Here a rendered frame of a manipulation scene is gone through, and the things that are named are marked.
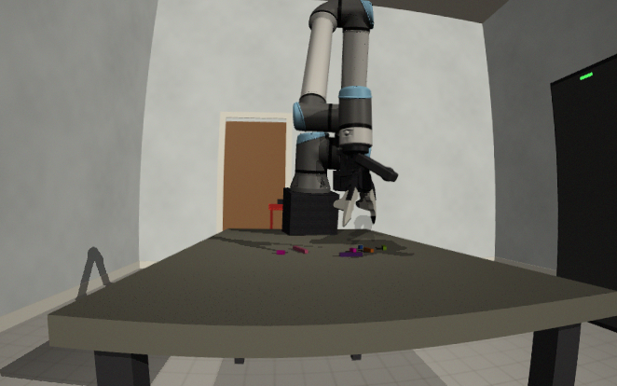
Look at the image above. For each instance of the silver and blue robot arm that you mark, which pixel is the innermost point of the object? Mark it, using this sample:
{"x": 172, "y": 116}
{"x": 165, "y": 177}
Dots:
{"x": 316, "y": 151}

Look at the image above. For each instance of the pink rod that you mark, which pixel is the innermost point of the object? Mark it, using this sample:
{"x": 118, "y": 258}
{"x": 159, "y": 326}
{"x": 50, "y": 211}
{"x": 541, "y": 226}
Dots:
{"x": 299, "y": 249}

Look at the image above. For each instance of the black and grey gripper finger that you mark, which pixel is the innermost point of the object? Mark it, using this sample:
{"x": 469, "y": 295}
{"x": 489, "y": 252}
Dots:
{"x": 346, "y": 203}
{"x": 367, "y": 202}

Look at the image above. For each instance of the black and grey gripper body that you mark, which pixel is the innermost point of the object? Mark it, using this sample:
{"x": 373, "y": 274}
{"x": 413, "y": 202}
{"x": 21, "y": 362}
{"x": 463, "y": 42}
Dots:
{"x": 347, "y": 163}

